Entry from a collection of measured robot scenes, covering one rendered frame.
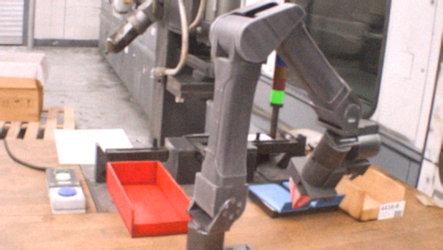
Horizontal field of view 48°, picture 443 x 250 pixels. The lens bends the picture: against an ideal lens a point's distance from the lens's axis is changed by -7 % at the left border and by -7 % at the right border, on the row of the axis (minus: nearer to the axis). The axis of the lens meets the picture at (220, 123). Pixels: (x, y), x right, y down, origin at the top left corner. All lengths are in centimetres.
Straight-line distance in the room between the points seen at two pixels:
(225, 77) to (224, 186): 17
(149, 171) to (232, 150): 42
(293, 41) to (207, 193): 27
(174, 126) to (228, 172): 66
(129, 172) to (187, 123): 34
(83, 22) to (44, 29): 77
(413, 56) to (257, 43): 88
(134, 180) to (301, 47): 54
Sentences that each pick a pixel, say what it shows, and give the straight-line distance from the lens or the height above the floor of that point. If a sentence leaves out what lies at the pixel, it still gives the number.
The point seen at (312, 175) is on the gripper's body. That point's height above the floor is 103.
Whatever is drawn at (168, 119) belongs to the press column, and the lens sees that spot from 145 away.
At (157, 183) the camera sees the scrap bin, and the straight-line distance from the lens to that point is 121.
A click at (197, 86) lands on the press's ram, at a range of 117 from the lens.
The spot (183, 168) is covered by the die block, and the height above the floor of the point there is 94.
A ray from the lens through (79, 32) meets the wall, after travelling 1042.
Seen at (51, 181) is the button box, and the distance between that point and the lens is 115.
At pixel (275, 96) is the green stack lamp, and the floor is 107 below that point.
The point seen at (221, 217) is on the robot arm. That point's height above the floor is 101.
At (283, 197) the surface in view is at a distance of 116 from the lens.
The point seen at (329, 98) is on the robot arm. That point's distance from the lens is 90.
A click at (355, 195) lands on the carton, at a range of 116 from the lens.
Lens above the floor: 136
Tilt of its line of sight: 15 degrees down
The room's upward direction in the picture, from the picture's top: 5 degrees clockwise
